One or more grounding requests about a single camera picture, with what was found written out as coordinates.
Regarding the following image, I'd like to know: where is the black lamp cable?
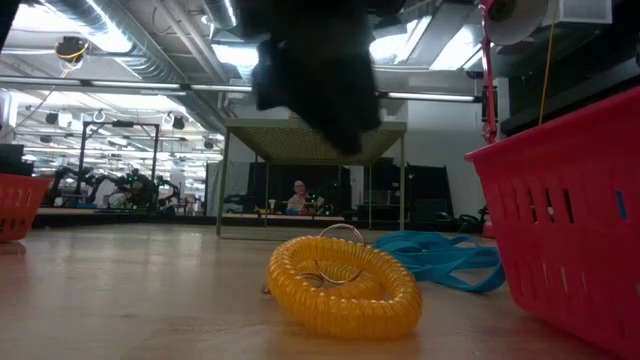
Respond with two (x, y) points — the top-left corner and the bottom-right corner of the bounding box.
(433, 209), (485, 236)

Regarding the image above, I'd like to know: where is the black metal stand frame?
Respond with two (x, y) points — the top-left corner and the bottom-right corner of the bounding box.
(76, 119), (162, 184)

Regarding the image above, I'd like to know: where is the person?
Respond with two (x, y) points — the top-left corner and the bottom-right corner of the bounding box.
(284, 178), (315, 217)

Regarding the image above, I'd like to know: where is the orange plastic basket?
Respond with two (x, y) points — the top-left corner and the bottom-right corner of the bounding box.
(0, 172), (53, 245)

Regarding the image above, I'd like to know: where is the black robot arms cluster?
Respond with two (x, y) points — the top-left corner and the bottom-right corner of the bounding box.
(42, 164), (182, 212)

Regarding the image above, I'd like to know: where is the yellow black cord reel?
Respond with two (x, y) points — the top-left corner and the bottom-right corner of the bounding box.
(53, 34), (92, 67)

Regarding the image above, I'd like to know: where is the yellow hanging cable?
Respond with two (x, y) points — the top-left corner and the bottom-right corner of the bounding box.
(537, 19), (558, 127)

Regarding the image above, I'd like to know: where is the yellow spiral wrist coil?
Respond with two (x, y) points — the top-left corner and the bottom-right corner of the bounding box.
(264, 222), (425, 342)

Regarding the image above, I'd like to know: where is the red plastic basket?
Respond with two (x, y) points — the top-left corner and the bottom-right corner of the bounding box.
(463, 85), (640, 360)

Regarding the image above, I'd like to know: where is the black monitor screen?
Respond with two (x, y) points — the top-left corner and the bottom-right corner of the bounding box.
(0, 143), (26, 177)

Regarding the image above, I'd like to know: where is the green perforated metal shelf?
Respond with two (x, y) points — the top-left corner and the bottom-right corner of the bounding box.
(215, 117), (408, 241)

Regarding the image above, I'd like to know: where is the red desk lamp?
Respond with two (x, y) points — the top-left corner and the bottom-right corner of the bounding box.
(477, 0), (552, 240)

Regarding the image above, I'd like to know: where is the black cabinet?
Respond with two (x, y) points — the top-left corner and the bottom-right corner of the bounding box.
(349, 157), (455, 224)

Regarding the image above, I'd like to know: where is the long white light bar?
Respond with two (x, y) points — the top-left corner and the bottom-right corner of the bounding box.
(0, 74), (482, 104)

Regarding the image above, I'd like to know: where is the black aluminium table frame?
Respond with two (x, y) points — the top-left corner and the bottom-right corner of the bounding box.
(32, 212), (484, 234)

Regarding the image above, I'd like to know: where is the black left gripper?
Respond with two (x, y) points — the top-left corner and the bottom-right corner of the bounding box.
(250, 29), (389, 156)

